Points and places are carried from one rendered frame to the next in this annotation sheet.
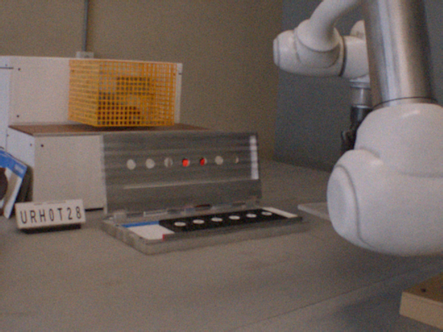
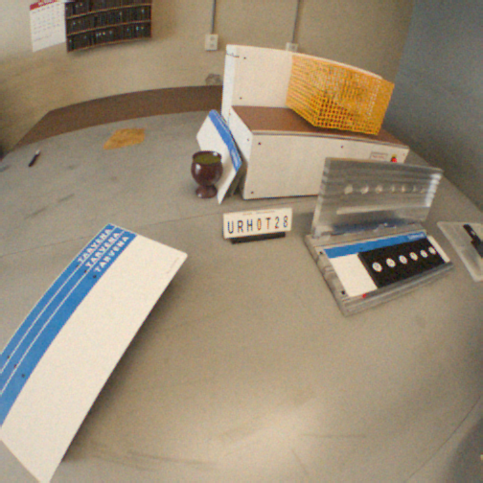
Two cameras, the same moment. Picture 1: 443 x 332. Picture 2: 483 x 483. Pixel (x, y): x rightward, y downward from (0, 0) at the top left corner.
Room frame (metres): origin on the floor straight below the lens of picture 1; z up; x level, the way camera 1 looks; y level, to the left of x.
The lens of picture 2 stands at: (0.87, 0.28, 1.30)
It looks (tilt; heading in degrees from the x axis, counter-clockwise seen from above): 47 degrees down; 16
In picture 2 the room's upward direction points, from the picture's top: 8 degrees clockwise
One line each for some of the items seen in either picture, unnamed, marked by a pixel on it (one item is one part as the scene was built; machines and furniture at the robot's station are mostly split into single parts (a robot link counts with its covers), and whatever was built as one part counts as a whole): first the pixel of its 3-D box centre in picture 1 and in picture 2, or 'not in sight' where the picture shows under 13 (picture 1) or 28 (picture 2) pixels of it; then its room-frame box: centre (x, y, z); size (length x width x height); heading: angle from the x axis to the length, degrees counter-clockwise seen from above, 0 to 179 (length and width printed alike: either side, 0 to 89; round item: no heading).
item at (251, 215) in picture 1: (250, 217); (423, 255); (1.38, -0.08, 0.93); 0.10 x 0.05 x 0.01; 37
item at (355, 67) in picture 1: (364, 51); not in sight; (1.48, -0.34, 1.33); 0.13 x 0.11 x 0.16; 95
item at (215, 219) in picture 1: (216, 222); (402, 261); (1.32, 0.00, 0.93); 0.10 x 0.05 x 0.01; 37
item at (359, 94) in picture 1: (366, 95); not in sight; (1.49, -0.35, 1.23); 0.09 x 0.09 x 0.06
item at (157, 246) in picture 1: (209, 222); (394, 254); (1.35, 0.02, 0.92); 0.44 x 0.21 x 0.04; 127
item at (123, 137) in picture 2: not in sight; (126, 135); (1.56, 1.06, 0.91); 0.22 x 0.18 x 0.02; 32
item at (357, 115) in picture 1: (364, 125); not in sight; (1.49, -0.35, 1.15); 0.08 x 0.07 x 0.09; 120
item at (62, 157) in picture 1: (134, 126); (338, 118); (1.75, 0.26, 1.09); 0.75 x 0.40 x 0.38; 127
